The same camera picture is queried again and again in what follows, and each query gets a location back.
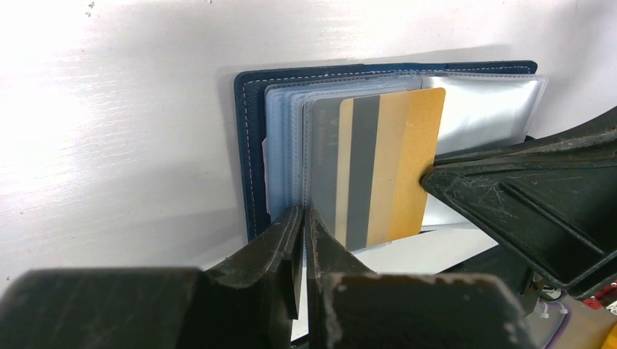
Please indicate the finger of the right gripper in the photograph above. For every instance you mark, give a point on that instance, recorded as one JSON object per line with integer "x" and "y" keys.
{"x": 551, "y": 201}

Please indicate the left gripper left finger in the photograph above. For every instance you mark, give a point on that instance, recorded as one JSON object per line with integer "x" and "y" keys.
{"x": 249, "y": 300}

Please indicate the blue leather card holder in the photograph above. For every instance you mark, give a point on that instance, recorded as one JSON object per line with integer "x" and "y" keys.
{"x": 289, "y": 126}

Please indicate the gold credit card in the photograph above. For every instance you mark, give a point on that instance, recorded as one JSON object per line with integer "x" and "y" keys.
{"x": 386, "y": 143}

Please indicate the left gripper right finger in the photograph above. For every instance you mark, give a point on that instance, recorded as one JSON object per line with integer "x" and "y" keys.
{"x": 351, "y": 306}

